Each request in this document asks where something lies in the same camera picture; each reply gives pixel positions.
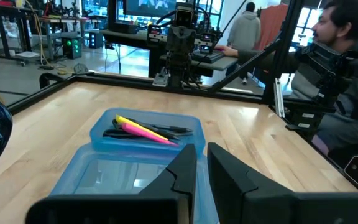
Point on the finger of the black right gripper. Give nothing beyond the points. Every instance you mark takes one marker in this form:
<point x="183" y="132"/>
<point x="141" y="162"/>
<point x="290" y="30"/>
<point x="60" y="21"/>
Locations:
<point x="174" y="40"/>
<point x="188" y="40"/>

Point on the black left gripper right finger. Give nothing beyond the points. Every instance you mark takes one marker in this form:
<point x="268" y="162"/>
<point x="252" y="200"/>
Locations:
<point x="244" y="199"/>

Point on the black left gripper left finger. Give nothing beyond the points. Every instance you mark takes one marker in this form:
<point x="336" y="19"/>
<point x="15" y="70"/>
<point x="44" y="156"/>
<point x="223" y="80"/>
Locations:
<point x="166" y="208"/>

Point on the black marker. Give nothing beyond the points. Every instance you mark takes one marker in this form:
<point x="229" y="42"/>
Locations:
<point x="165" y="133"/>

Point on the pink highlighter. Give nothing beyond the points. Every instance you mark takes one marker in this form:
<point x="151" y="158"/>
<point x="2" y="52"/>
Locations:
<point x="145" y="133"/>

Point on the blue black ballpoint pen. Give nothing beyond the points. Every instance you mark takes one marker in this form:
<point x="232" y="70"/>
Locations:
<point x="172" y="128"/>

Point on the yellow highlighter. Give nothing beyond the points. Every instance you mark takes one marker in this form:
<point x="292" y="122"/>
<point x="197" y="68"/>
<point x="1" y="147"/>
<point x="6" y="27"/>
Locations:
<point x="135" y="126"/>

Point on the blue plastic supply box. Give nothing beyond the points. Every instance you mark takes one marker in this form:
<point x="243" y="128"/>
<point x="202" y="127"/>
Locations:
<point x="110" y="174"/>

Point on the black computer keyboard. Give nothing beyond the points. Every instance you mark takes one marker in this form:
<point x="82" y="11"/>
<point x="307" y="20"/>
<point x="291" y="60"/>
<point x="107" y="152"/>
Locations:
<point x="208" y="56"/>

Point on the computer monitor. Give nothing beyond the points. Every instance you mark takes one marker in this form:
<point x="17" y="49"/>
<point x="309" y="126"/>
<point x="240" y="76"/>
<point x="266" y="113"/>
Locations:
<point x="149" y="6"/>

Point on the person's hand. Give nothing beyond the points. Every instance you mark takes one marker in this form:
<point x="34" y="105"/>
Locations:
<point x="231" y="50"/>

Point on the person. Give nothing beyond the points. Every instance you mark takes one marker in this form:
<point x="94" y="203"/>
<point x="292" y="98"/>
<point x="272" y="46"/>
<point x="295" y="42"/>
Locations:
<point x="340" y="25"/>
<point x="244" y="28"/>

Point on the orange fabric panel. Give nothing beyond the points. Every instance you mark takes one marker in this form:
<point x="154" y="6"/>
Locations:
<point x="272" y="25"/>

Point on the computer tower with green lights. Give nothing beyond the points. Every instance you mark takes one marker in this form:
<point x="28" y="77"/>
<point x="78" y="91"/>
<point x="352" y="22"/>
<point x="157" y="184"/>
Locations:
<point x="71" y="46"/>

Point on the silver aluminium bar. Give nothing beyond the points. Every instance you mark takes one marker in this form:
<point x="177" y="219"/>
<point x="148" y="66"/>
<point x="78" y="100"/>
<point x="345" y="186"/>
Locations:
<point x="279" y="96"/>

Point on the black mechanical assembly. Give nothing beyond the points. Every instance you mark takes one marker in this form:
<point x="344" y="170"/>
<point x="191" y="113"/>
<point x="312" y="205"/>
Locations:
<point x="328" y="71"/>

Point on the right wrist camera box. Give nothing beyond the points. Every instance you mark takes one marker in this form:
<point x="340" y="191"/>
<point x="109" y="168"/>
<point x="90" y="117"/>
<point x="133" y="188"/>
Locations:
<point x="184" y="17"/>

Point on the silver arm base bracket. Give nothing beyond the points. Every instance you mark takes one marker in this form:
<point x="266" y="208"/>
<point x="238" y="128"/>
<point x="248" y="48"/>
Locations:
<point x="161" y="80"/>

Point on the black aluminium table frame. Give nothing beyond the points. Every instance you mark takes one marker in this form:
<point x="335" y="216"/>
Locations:
<point x="120" y="82"/>

